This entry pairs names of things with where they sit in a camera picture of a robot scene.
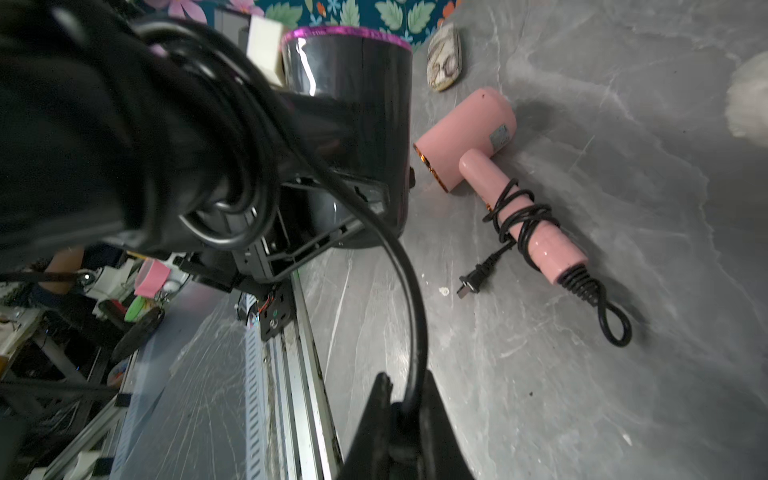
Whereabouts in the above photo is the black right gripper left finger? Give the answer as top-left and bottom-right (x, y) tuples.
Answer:
(337, 373), (393, 480)

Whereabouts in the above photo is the black cord of grey dryer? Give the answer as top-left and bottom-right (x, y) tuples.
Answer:
(128, 14), (430, 421)

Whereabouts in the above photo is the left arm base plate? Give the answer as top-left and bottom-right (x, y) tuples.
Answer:
(258, 280), (297, 342)

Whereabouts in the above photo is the aluminium front rail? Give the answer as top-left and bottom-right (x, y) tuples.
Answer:
(239, 274), (343, 479)

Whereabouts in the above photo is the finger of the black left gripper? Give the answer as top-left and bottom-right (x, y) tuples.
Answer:
(234, 177), (380, 284)

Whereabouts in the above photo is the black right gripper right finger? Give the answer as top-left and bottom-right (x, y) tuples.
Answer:
(419, 371), (474, 480)

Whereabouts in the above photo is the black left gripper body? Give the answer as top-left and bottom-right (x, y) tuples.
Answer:
(0, 0), (289, 271)

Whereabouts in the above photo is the dark grey round hair dryer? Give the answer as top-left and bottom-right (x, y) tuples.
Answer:
(268, 26), (413, 236)

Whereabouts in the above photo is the white teddy bear blue shirt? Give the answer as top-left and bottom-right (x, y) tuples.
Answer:
(725, 52), (768, 148)

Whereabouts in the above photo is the pink hair dryer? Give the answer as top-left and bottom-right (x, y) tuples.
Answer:
(414, 87), (587, 284)

